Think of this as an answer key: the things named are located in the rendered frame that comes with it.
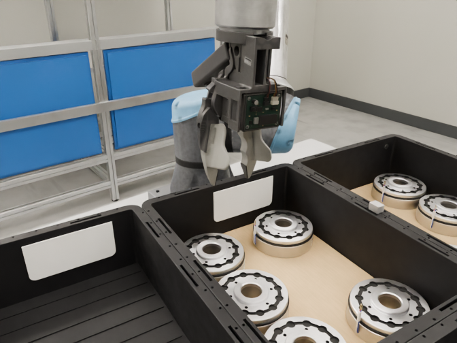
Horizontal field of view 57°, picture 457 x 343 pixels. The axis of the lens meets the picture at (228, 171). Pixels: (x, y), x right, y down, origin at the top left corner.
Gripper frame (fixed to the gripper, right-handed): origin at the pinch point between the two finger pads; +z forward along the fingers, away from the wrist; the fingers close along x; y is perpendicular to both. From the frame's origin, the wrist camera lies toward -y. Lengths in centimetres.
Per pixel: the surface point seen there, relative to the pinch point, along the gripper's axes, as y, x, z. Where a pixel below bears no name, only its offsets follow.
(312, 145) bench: -55, 69, 24
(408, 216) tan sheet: 5.9, 37.7, 13.9
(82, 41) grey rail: -175, 21, 3
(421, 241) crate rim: 20.8, 18.4, 5.4
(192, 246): -2.5, -4.4, 13.2
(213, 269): 4.2, -4.3, 13.3
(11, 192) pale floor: -222, -20, 98
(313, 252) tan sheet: 5.5, 14.3, 15.3
